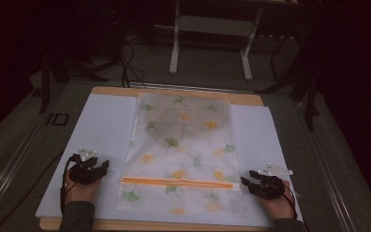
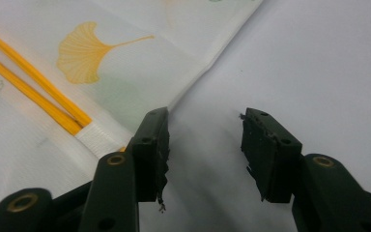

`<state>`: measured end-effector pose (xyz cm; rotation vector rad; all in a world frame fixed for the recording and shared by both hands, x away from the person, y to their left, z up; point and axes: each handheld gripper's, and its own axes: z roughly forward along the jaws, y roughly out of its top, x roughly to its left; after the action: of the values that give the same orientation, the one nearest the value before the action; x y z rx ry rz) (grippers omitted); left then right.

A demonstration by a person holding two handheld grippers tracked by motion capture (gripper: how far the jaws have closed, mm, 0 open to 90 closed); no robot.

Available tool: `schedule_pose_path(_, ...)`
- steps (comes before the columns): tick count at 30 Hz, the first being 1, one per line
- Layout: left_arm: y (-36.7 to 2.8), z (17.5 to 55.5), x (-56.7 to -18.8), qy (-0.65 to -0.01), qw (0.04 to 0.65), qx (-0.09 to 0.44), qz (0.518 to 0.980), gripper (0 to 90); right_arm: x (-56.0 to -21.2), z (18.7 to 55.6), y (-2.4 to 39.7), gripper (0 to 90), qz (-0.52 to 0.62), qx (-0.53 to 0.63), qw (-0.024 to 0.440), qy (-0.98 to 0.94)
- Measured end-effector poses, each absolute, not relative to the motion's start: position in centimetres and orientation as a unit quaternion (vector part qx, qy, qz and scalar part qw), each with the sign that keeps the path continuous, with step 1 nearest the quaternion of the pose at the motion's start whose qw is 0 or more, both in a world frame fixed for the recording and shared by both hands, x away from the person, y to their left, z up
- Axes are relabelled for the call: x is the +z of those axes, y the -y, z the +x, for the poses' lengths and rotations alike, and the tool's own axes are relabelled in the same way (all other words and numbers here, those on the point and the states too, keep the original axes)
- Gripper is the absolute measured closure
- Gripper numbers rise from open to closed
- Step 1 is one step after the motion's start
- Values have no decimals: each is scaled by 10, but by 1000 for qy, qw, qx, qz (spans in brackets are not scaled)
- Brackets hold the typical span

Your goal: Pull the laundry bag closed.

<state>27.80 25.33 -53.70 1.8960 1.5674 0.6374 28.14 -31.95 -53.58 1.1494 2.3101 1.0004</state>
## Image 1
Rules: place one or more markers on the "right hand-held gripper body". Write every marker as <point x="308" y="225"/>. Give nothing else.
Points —
<point x="270" y="187"/>

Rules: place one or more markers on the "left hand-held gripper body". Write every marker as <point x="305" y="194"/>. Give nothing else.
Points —
<point x="82" y="175"/>

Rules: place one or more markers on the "person's left hand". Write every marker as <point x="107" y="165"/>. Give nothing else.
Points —
<point x="79" y="191"/>

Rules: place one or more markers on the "person's right hand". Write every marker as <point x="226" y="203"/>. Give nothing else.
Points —
<point x="280" y="204"/>

